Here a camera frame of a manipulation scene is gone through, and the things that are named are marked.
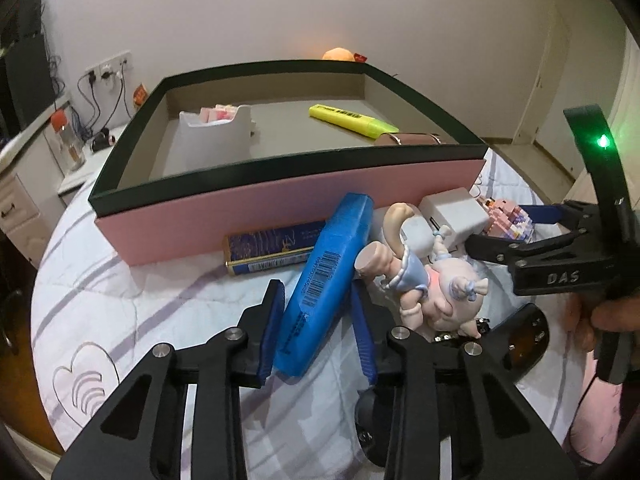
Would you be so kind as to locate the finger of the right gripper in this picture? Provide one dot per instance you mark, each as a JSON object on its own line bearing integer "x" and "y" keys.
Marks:
{"x": 500, "y": 250}
{"x": 544, "y": 214}

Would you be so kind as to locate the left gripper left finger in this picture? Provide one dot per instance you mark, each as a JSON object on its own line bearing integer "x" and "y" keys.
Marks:
{"x": 137, "y": 432}

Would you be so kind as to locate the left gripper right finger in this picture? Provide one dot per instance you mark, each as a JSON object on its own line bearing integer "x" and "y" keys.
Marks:
{"x": 414, "y": 428}

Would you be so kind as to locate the pink pixel block figure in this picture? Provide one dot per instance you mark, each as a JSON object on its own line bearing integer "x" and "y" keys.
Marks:
{"x": 506, "y": 220}

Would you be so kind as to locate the white charger cube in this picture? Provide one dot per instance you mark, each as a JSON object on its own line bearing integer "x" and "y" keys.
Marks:
{"x": 457, "y": 209}

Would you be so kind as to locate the pig girl figurine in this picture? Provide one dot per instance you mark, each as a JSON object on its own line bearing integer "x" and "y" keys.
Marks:
{"x": 443, "y": 296}

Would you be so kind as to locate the white earbuds case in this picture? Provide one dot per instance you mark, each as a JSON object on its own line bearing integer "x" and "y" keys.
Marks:
{"x": 423, "y": 239}

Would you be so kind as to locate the rose gold cylinder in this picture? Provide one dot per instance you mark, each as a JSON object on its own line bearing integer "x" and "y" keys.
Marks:
{"x": 408, "y": 138}

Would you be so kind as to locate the yellow highlighter marker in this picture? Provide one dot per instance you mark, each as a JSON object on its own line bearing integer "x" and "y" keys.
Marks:
{"x": 364, "y": 125}

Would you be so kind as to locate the blue highlighter marker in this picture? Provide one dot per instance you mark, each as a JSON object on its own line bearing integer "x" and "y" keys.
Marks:
{"x": 323, "y": 284}

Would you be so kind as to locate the dark blue card box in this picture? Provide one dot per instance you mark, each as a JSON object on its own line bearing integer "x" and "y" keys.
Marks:
{"x": 261, "y": 250}

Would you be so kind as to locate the pink white block kitty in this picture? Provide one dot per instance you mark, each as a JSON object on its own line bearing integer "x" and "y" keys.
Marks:
{"x": 217, "y": 113}

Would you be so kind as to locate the black glasses case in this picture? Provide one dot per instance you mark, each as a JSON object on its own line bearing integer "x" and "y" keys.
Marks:
{"x": 502, "y": 355}

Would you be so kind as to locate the person's right hand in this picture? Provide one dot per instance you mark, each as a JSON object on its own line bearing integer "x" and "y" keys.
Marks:
{"x": 616, "y": 316}

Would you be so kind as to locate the striped white quilt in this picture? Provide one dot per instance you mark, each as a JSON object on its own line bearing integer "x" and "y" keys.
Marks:
{"x": 94, "y": 317}

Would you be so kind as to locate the pink and green storage box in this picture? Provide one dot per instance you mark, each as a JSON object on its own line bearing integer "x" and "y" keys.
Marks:
{"x": 151, "y": 209}

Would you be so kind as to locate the orange octopus plush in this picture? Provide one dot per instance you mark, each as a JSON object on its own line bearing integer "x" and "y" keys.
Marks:
{"x": 338, "y": 54}

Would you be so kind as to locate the white desk with drawers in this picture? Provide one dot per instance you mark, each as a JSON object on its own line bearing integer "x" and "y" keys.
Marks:
{"x": 30, "y": 178}

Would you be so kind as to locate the bottle with orange cap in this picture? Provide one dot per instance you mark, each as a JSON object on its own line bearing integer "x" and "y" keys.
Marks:
{"x": 70, "y": 142}

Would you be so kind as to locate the orange snack bag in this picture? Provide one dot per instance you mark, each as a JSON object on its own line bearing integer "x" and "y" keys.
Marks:
{"x": 139, "y": 96}

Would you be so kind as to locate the black computer tower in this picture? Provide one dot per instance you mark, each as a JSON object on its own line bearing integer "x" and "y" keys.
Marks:
{"x": 26, "y": 85}

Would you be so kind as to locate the small black camera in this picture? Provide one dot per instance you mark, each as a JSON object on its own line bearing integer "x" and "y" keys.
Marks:
{"x": 102, "y": 140}

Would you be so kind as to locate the white wall power strip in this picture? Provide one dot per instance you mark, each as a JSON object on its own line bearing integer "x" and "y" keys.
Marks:
{"x": 118, "y": 63}

